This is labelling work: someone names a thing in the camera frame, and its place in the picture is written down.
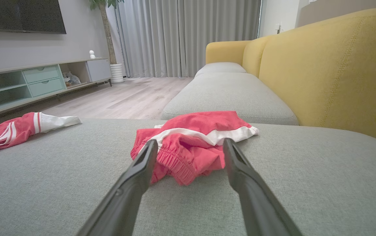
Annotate red shorts with white trim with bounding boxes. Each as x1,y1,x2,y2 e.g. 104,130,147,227
130,111,260,186

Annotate red shirt with white sleeves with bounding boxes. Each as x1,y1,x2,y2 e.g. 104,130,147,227
0,112,83,167

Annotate grey pleated curtain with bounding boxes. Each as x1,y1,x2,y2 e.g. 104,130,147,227
114,0,262,78

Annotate black flat television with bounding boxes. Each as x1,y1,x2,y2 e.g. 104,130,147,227
0,0,67,34

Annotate tall green potted tree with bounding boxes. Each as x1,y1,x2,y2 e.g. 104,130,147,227
89,0,124,65

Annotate large grey sofa chaise cushion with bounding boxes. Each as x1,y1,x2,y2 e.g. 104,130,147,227
0,119,376,236

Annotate mint green TV cabinet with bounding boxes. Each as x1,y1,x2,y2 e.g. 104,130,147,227
0,58,113,123

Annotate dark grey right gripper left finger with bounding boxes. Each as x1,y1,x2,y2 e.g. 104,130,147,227
76,139,159,236

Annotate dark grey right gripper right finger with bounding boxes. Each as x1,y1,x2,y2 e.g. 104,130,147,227
223,138,303,236

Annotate small grey sofa seat cushion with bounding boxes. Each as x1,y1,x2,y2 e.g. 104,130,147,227
194,62,247,78

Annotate crumpled items in cabinet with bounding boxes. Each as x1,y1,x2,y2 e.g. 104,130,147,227
63,71,81,87

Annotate yellow sofa backrest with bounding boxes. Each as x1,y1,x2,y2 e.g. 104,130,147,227
205,7,376,148

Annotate white ribbed plant pot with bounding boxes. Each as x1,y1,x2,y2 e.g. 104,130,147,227
110,63,125,84

